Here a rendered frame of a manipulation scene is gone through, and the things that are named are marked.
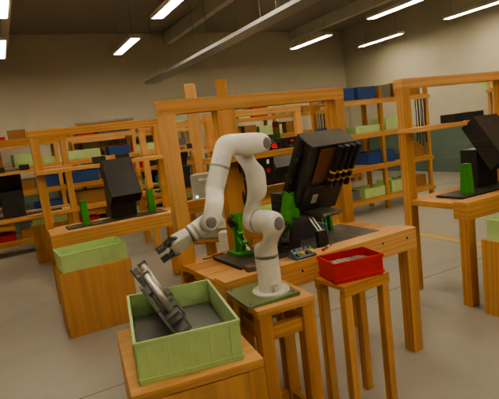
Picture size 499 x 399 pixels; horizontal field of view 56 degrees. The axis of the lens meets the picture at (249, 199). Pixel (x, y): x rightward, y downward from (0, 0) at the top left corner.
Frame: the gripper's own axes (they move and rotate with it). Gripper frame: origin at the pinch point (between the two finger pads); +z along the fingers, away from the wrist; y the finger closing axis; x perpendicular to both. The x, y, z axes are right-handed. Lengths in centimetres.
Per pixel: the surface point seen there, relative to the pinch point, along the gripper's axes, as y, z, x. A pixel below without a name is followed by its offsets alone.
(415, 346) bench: -165, -112, 88
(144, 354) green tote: 7.5, 27.0, 34.8
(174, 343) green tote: 5.8, 15.9, 37.9
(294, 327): -48, -33, 50
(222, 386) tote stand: -8, 11, 59
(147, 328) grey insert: -27.7, 23.1, 12.0
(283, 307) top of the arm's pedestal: -37, -33, 42
